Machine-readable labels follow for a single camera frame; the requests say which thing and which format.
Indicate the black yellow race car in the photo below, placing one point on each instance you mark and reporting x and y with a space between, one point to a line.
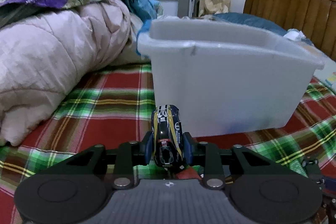
167 132

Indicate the wooden headboard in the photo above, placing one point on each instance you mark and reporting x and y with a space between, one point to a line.
315 18

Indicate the grey folded board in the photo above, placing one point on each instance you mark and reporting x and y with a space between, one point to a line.
189 8

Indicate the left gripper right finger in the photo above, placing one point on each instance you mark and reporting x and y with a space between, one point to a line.
208 157

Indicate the pink quilted duvet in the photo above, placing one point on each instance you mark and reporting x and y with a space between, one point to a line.
44 57

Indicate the green toy block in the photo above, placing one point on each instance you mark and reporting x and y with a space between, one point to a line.
297 167

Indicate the red green plaid bedsheet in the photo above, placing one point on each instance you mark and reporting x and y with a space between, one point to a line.
114 105

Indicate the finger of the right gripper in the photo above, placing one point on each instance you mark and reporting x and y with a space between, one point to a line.
326 184

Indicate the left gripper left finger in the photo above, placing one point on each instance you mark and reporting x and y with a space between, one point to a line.
130 154

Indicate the white plastic storage bin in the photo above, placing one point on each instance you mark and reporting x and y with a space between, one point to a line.
226 78

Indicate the red toy block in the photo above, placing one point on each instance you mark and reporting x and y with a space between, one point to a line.
188 173

